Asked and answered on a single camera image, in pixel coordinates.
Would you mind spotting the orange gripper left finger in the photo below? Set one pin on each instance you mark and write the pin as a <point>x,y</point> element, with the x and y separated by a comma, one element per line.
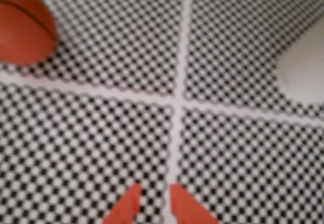
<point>126,206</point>

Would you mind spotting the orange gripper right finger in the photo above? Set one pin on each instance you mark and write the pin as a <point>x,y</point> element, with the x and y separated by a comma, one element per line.
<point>187,208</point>

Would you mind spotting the orange toy basketball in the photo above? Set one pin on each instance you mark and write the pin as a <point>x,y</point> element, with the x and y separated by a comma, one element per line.
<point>22,36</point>

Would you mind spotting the white paper cup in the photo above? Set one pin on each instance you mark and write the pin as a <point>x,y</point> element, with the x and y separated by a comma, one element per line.
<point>303,69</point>

